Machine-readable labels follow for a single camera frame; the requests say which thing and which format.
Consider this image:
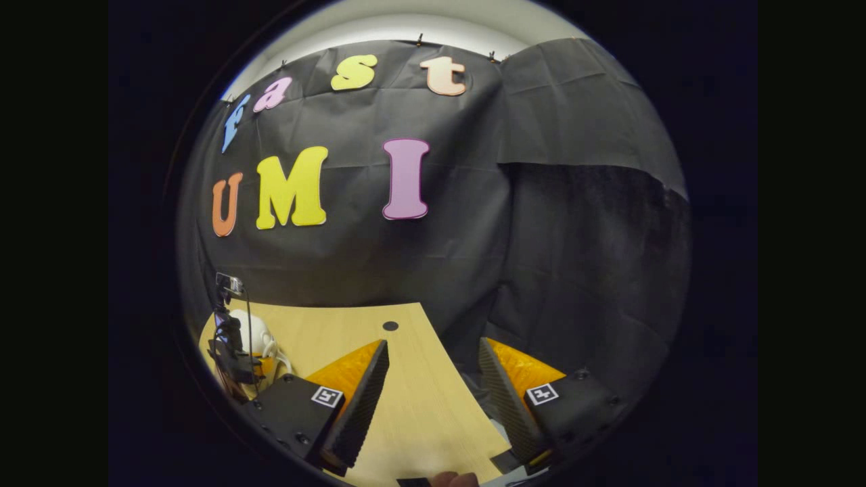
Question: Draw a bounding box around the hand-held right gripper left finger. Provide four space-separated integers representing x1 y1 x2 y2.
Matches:
244 340 390 478

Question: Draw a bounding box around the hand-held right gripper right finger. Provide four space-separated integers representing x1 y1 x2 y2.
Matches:
478 337 630 476

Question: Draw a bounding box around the black backdrop cloth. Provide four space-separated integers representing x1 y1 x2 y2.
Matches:
177 37 692 420

